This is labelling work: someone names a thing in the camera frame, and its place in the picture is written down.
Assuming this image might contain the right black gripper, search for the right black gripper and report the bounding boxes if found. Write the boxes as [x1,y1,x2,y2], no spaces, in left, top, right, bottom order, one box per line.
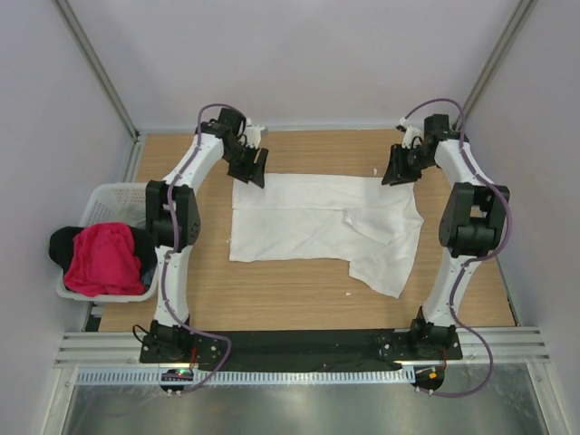
[382,143,437,186]

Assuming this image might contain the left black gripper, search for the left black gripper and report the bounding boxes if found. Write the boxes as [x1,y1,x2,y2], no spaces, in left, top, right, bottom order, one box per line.
[223,142,267,188]

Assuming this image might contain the white t shirt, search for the white t shirt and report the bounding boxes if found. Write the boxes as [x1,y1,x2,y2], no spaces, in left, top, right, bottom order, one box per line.
[229,173,423,298]

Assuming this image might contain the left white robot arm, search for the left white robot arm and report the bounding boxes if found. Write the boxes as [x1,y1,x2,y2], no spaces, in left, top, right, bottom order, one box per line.
[140,103,268,363]

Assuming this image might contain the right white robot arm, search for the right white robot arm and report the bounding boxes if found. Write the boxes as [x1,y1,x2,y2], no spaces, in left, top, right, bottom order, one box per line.
[380,114,510,362]

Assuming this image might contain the white laundry basket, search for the white laundry basket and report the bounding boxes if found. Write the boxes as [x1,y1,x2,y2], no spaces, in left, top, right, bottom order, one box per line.
[55,182,159,304]

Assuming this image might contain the pink shirt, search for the pink shirt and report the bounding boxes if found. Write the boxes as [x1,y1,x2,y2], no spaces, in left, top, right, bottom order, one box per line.
[63,222,151,297]

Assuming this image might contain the black shirt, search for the black shirt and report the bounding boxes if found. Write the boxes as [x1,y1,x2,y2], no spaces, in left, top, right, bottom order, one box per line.
[48,227,157,275]

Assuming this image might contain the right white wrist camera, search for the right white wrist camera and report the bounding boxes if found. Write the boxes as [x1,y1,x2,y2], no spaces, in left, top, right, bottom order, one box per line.
[396,117,424,149]

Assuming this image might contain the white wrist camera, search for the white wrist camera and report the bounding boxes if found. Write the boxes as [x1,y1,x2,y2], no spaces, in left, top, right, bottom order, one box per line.
[242,118,268,149]
[396,117,424,149]

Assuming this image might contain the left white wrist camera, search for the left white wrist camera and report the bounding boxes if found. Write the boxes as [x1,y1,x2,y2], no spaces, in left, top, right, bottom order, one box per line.
[242,118,268,149]

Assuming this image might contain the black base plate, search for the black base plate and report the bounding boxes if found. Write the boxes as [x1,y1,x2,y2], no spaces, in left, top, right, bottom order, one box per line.
[140,325,463,373]

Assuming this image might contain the right aluminium frame post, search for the right aluminium frame post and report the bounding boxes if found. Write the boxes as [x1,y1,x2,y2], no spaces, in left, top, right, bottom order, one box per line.
[452,0,538,128]

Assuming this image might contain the aluminium frame post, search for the aluminium frame post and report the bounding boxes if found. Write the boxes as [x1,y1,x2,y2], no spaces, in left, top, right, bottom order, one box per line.
[53,0,140,143]
[452,0,538,128]

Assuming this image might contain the slotted cable duct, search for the slotted cable duct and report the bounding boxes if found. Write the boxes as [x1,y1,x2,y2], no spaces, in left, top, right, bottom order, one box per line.
[75,366,415,386]

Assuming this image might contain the aluminium rail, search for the aluminium rail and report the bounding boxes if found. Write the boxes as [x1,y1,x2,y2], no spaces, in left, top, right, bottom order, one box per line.
[53,326,550,368]

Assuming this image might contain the left aluminium frame post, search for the left aluminium frame post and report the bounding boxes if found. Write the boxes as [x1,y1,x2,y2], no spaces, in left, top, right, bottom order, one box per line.
[53,0,140,143]

